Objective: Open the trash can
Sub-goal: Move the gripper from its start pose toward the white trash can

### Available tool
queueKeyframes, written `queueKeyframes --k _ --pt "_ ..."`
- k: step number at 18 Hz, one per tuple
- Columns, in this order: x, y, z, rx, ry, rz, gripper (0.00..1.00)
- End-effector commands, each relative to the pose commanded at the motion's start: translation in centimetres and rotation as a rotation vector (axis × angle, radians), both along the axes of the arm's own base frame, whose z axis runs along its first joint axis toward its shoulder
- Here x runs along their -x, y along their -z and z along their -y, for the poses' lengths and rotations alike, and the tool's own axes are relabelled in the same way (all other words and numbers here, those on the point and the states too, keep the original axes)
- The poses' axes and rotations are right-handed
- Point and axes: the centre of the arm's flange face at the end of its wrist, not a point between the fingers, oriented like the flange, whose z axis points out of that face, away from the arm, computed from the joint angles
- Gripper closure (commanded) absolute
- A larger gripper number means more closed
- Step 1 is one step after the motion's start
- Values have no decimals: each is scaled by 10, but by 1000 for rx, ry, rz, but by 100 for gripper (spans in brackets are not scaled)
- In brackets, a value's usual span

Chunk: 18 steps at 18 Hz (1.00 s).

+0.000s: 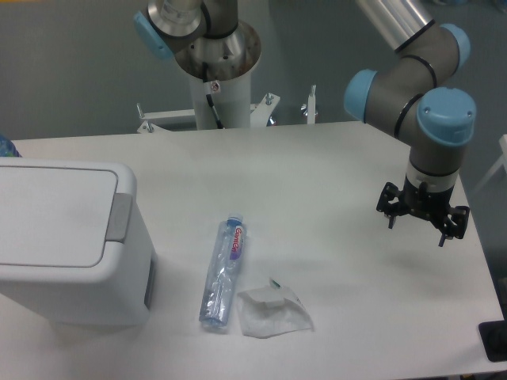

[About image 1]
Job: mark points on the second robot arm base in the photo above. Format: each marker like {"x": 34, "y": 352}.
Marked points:
{"x": 206, "y": 38}

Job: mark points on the white trash can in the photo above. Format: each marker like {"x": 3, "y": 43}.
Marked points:
{"x": 74, "y": 246}

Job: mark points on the clear plastic water bottle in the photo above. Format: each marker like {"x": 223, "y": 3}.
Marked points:
{"x": 223, "y": 273}

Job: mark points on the black device at table edge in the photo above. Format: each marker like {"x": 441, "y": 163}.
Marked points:
{"x": 493, "y": 335}

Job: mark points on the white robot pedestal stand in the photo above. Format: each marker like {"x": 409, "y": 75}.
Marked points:
{"x": 216, "y": 105}

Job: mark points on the blue patterned object left edge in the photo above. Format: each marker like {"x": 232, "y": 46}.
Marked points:
{"x": 7, "y": 148}

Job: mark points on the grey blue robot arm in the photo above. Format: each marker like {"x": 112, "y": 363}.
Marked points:
{"x": 410, "y": 103}

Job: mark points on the white frame right edge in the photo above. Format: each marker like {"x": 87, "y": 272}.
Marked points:
{"x": 498, "y": 165}

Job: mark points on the crumpled clear plastic bag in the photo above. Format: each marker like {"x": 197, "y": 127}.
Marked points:
{"x": 271, "y": 311}

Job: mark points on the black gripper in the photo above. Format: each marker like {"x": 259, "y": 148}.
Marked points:
{"x": 419, "y": 202}

